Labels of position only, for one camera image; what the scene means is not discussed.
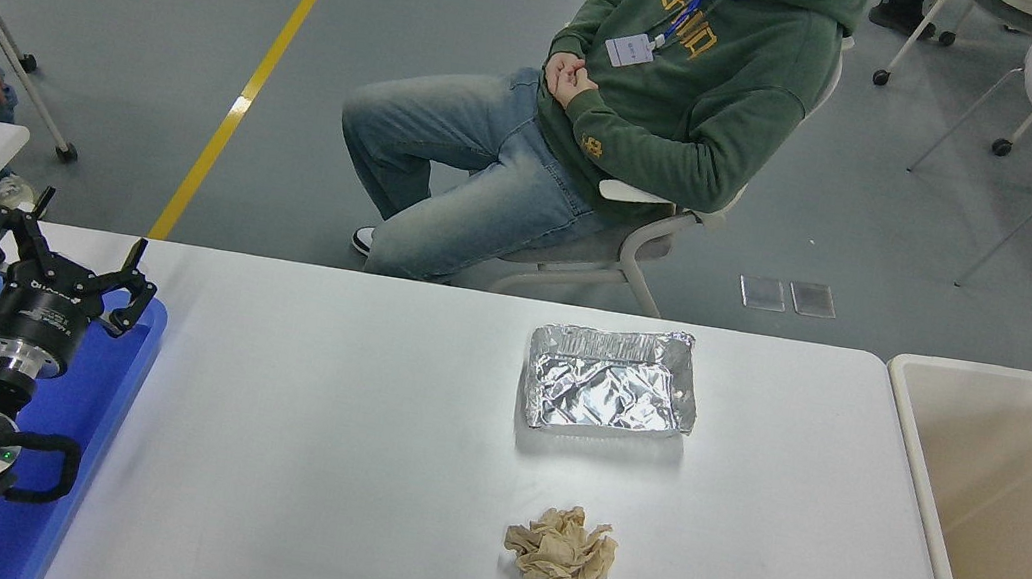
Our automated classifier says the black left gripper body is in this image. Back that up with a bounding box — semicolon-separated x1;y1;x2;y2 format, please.
0;273;111;373

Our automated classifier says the silver foil tray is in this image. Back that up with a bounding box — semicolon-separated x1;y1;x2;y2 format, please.
515;310;708;452

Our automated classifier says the blue lanyard with badge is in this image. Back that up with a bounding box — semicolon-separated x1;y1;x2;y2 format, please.
602;0;731;83

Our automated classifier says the person's right hand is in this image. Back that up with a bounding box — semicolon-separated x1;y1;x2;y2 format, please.
541;50;591;101

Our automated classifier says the person's left hand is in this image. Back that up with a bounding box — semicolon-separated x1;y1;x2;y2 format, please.
554;68;602;116

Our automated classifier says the clear square floor plate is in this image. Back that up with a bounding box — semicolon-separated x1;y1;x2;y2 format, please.
738;274;789;314
786;280;839;320

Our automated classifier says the chair with black casters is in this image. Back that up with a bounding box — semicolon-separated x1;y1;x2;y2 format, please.
863;0;1032;163

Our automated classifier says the grey white chair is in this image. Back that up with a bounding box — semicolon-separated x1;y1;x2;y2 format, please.
446;0;857;340

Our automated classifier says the crumpled tan paper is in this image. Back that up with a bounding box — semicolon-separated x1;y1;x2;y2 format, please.
499;497;624;579

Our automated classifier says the metal chair frame with casters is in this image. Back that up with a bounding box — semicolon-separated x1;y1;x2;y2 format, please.
0;0;101;164

